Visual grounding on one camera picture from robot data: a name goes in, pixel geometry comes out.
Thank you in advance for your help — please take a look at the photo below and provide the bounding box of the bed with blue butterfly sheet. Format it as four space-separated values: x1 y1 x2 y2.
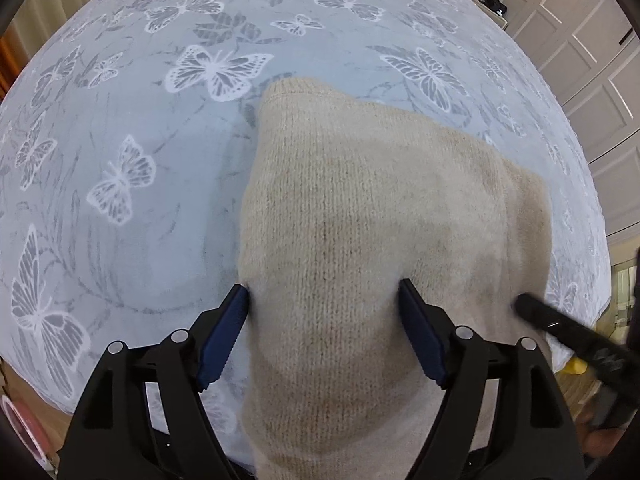
0 0 613 471

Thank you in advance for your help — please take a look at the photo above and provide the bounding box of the beige sweater with black hearts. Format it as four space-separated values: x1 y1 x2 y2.
238 77 557 480

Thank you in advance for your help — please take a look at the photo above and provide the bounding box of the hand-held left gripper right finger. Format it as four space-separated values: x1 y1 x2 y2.
397 279 586 480

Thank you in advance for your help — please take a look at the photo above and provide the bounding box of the white wardrobe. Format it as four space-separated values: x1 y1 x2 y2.
492 0 640 238

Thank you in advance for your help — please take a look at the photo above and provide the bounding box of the person's right hand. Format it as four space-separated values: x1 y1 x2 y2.
575 400 640 467

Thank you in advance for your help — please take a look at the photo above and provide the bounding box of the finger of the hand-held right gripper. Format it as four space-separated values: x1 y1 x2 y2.
514 292 640 402

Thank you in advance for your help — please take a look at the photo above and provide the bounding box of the orange curtain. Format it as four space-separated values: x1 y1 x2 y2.
0 35 22 103

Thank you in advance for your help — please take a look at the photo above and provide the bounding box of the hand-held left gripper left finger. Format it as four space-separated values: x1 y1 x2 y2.
57 284 251 480

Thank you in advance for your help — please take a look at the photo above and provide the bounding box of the pink round stand mirror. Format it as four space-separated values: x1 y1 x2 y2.
0 394 47 467

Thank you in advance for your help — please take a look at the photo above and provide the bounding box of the cream curtain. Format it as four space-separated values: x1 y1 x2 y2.
7 0 131 63

